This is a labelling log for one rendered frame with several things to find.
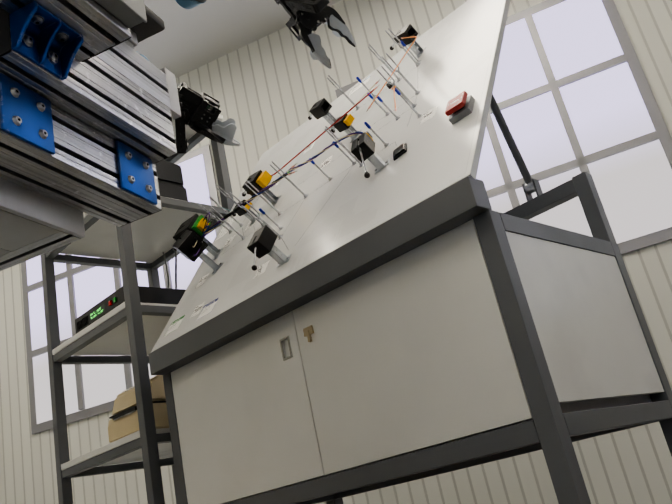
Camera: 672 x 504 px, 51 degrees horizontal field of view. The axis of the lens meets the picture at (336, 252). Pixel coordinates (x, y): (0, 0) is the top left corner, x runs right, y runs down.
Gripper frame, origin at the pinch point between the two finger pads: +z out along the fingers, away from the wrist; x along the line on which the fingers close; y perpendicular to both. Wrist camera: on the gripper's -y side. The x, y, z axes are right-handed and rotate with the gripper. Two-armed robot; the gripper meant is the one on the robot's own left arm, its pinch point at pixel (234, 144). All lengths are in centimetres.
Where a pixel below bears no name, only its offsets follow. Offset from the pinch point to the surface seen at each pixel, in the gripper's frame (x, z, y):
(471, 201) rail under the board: -65, 25, 34
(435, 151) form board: -39, 27, 34
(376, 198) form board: -36.4, 24.0, 17.2
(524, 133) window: 115, 149, 40
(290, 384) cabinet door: -49, 30, -30
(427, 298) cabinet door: -65, 32, 12
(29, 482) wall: 126, 49, -275
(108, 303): 21, 1, -75
